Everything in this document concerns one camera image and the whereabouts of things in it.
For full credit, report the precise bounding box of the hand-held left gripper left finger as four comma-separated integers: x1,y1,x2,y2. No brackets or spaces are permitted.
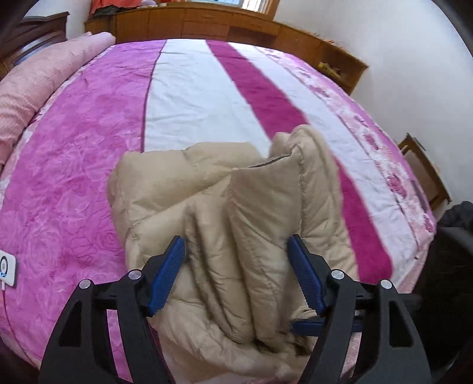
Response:
38,235,186,384

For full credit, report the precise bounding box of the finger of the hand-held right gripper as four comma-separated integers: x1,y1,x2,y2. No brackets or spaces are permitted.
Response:
290,312,370,337

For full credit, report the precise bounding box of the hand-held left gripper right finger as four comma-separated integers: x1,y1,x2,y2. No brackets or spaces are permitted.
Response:
287,234,433,384

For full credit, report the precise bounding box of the beige down jacket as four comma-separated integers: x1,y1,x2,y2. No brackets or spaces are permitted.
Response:
106,124,361,384

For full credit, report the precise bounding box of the pink and white floral bedspread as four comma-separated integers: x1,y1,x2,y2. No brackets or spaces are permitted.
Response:
0,39,439,383

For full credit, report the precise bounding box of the wooden chair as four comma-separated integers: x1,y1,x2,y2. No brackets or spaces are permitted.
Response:
397,133,452,214

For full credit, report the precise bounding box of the white controller box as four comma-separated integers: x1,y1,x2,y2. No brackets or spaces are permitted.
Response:
0,250,17,293

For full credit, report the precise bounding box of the pink rolled quilt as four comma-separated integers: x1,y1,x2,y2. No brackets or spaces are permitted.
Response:
0,31,117,165

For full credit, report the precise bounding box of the long wooden cabinet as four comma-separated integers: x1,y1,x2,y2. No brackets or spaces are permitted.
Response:
84,5,370,95

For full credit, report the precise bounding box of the window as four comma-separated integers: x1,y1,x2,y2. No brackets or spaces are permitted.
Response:
192,0,282,16

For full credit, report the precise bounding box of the dark wooden headboard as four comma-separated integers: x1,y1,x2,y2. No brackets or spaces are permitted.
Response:
0,11,71,80

